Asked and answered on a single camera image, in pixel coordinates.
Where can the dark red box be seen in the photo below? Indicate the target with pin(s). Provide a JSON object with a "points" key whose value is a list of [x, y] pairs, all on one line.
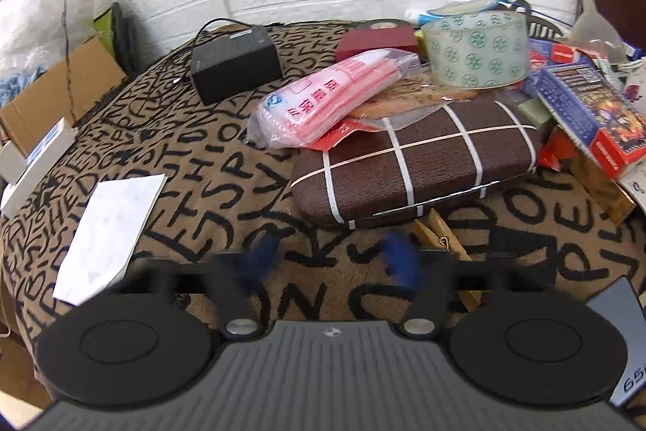
{"points": [[373, 42]]}

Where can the flat brown cardboard box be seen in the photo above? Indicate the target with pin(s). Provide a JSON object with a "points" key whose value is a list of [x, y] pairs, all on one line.
{"points": [[60, 87]]}

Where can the red white small packet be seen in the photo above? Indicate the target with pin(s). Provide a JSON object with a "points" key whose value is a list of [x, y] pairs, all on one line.
{"points": [[555, 52]]}

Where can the black tape roll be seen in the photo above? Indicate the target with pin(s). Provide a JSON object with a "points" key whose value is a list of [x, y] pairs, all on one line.
{"points": [[383, 25]]}

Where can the long white blue box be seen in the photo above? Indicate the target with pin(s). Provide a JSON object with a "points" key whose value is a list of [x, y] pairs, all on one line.
{"points": [[35, 168]]}

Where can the translucent plastic funnel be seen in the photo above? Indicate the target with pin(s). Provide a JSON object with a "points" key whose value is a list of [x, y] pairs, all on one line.
{"points": [[595, 32]]}

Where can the clear biscuit snack packet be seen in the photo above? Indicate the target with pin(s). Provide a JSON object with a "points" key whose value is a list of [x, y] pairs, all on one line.
{"points": [[403, 95]]}

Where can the white paper sheet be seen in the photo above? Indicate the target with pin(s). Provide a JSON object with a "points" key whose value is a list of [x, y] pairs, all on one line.
{"points": [[106, 234]]}

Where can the blue playing card box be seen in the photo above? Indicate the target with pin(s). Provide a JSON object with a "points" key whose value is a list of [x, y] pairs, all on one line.
{"points": [[590, 113]]}

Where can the floral fabric pouch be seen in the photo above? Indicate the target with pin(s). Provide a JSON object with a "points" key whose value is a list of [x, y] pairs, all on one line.
{"points": [[633, 82]]}

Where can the white bubble wrap bag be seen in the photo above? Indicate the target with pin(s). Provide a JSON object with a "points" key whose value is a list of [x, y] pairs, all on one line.
{"points": [[35, 17]]}

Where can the dark hair claw clip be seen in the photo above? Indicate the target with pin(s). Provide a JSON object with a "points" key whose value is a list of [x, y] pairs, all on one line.
{"points": [[542, 27]]}

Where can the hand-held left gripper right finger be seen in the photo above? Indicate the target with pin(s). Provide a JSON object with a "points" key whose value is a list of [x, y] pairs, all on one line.
{"points": [[398, 259]]}

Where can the pink white plastic packet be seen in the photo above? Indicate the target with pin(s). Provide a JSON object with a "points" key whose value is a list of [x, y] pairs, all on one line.
{"points": [[323, 97]]}

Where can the black box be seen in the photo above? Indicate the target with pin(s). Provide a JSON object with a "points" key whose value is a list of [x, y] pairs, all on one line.
{"points": [[232, 67]]}

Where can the white blue plastic packet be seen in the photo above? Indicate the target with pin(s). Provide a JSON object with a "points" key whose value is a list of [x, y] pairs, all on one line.
{"points": [[444, 9]]}

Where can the brown letter printed blanket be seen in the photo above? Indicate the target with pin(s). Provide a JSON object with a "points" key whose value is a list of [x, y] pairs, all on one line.
{"points": [[202, 219]]}

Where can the wooden clothespin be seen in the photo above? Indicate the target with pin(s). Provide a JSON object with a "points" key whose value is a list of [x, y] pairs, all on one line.
{"points": [[444, 234]]}

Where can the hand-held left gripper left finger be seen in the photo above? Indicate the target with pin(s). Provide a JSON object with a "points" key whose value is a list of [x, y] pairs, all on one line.
{"points": [[257, 259]]}

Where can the brown grid-lined glasses case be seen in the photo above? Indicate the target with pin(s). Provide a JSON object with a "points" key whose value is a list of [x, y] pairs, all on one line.
{"points": [[403, 168]]}

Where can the tan cardboard box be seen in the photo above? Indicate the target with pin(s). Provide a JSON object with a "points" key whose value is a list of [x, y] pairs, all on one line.
{"points": [[600, 193]]}

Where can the green patterned tape roll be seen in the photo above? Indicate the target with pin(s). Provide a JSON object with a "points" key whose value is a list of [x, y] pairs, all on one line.
{"points": [[474, 52]]}

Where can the black flat object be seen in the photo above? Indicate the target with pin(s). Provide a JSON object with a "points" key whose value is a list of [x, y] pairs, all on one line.
{"points": [[121, 42]]}

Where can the bright green bag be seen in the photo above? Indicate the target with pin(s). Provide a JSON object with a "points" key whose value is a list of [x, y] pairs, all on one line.
{"points": [[106, 32]]}

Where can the green box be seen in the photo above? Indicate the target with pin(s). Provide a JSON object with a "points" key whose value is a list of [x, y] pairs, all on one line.
{"points": [[537, 118]]}

